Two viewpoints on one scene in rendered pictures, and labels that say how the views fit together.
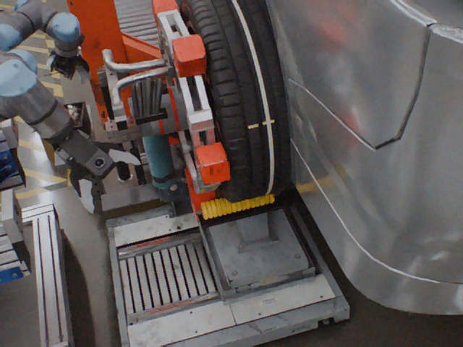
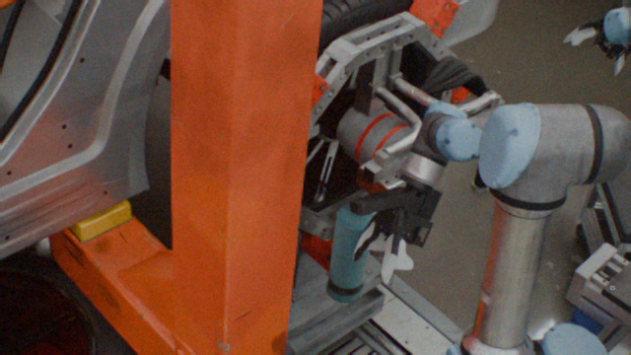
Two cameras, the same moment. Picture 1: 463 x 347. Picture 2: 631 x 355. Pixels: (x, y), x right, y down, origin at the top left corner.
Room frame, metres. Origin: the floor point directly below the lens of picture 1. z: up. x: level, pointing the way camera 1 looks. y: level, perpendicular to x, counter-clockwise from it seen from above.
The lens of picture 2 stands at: (2.63, 1.47, 2.20)
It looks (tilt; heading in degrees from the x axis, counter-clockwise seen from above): 40 degrees down; 235
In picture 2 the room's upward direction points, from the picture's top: 6 degrees clockwise
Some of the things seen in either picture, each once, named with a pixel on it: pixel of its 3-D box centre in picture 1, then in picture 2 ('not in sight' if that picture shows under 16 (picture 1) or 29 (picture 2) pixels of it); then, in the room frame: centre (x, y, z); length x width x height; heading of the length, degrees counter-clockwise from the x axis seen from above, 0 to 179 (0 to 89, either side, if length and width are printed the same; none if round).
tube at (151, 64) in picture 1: (133, 48); (383, 108); (1.59, 0.25, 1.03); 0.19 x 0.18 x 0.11; 100
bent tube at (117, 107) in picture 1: (142, 78); (446, 77); (1.40, 0.21, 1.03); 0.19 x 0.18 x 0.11; 100
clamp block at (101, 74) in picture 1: (111, 73); (380, 181); (1.65, 0.34, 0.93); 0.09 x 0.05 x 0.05; 100
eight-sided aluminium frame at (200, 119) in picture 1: (187, 106); (365, 130); (1.52, 0.11, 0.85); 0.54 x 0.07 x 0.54; 10
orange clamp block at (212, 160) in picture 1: (212, 163); (452, 84); (1.21, 0.05, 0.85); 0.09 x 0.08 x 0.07; 10
